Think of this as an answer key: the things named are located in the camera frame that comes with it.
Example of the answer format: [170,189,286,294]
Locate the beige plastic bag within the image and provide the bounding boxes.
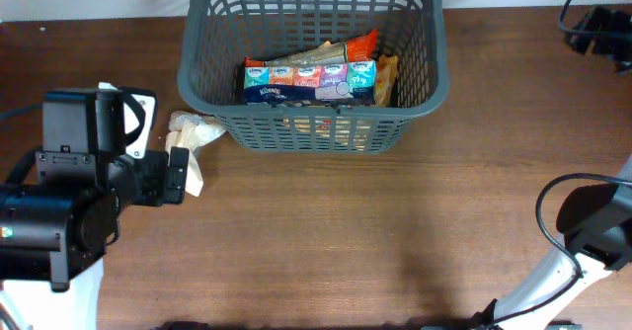
[165,111,226,197]

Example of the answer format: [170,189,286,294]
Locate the beige snack bag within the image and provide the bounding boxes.
[290,53,399,151]

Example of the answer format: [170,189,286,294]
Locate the grey plastic shopping basket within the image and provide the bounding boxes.
[178,0,448,154]

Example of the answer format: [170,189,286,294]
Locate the tissue multipack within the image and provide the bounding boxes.
[243,60,377,105]

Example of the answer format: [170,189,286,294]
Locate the spaghetti pack orange ends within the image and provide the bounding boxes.
[245,29,378,67]

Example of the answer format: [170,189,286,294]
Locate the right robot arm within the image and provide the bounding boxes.
[477,162,631,329]

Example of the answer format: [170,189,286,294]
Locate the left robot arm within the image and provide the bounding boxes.
[1,87,189,329]

